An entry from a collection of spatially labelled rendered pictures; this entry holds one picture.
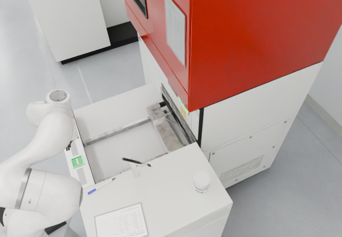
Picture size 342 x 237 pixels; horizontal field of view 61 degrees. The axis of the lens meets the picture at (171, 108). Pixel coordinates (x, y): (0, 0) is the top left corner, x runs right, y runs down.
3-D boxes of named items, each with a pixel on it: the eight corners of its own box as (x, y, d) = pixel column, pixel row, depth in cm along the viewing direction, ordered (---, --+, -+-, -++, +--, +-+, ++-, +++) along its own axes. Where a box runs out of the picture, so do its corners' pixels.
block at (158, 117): (164, 114, 168) (163, 111, 165) (166, 118, 166) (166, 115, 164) (151, 119, 166) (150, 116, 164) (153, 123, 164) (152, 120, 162)
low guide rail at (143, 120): (166, 112, 176) (165, 109, 174) (167, 114, 175) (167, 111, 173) (86, 143, 165) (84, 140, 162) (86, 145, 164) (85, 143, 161)
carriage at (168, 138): (158, 107, 175) (158, 104, 173) (184, 154, 154) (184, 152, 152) (146, 111, 173) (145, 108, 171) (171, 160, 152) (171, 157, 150)
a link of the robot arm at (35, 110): (18, 142, 84) (30, 122, 112) (75, 134, 89) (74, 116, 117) (12, 112, 82) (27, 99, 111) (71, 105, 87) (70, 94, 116)
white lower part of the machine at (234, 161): (218, 102, 285) (227, 35, 221) (268, 172, 238) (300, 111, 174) (151, 129, 269) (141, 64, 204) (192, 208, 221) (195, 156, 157)
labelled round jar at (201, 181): (204, 177, 134) (205, 168, 126) (211, 190, 129) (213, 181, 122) (190, 183, 132) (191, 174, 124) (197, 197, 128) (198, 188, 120)
